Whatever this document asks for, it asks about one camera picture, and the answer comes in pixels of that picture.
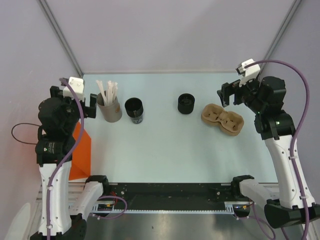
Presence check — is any black ribbed coffee cup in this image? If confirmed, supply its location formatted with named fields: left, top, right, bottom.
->
left=177, top=93, right=195, bottom=115

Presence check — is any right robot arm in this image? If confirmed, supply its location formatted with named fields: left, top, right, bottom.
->
left=217, top=76, right=320, bottom=229

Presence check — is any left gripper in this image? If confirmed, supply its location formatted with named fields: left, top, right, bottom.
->
left=50, top=85, right=96, bottom=133

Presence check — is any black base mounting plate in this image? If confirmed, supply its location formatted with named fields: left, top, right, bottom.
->
left=103, top=182, right=249, bottom=210

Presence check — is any purple cable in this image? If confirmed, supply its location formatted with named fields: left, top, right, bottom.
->
left=45, top=77, right=86, bottom=237
left=243, top=59, right=311, bottom=240

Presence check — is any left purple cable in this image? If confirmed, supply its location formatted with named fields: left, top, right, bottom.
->
left=45, top=77, right=86, bottom=237

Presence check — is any aluminium frame rail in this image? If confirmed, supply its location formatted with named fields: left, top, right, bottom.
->
left=36, top=182, right=87, bottom=201

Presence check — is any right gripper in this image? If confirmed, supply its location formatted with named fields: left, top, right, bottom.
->
left=217, top=74, right=266, bottom=114

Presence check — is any grey straw holder cup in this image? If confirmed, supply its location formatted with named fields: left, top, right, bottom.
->
left=97, top=93, right=123, bottom=123

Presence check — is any white cable duct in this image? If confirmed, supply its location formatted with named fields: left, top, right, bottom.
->
left=92, top=201, right=251, bottom=215

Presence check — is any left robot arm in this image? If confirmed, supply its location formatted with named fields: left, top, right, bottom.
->
left=31, top=86, right=111, bottom=240

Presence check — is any black smooth coffee cup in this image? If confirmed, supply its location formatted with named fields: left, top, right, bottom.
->
left=124, top=97, right=144, bottom=124

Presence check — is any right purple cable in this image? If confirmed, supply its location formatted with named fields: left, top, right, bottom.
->
left=243, top=59, right=311, bottom=240

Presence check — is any orange paper bag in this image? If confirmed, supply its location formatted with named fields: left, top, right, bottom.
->
left=69, top=130, right=92, bottom=181

